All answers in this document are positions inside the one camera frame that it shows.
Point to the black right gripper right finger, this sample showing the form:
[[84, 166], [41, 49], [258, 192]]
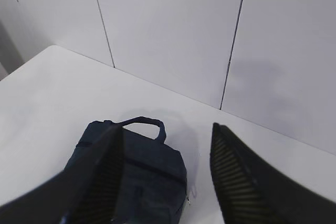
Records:
[[250, 190]]

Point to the navy blue lunch bag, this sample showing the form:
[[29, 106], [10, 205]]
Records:
[[152, 188]]

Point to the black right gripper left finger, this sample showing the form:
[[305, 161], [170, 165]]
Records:
[[85, 192]]

